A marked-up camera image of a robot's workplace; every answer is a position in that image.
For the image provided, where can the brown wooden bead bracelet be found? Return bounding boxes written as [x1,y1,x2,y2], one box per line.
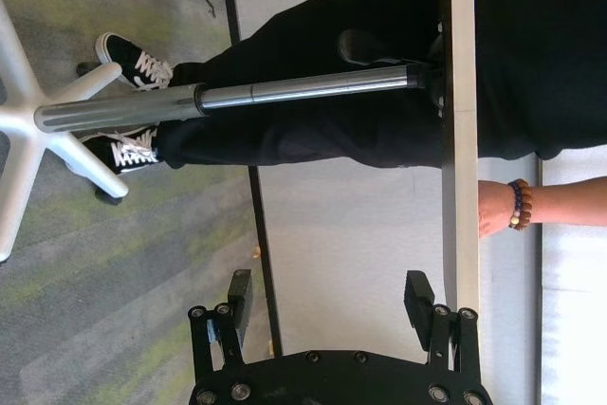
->
[508,178,534,230]

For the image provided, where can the person in black clothes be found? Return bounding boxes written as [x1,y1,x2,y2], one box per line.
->
[472,0,607,162]

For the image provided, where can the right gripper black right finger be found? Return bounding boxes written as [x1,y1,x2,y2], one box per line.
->
[402,269,484,374]

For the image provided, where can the person's left hand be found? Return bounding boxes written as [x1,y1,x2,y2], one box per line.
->
[477,180,517,239]

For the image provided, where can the black white canvas sneaker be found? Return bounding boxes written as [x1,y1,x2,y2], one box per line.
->
[94,32,175,92]
[77,123,166,177]

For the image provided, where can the black trousers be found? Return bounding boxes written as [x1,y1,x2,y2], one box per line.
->
[155,0,448,171]

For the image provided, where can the person's left forearm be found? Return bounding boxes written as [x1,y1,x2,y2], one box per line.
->
[524,175,607,228]

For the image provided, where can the dark purple bead bracelet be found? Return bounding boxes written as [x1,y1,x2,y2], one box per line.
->
[506,180,524,219]

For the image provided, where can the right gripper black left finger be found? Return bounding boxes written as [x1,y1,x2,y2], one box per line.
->
[187,268,254,373]

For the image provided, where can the white pedestal rolling table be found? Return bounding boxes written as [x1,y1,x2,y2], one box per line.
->
[0,0,481,316]

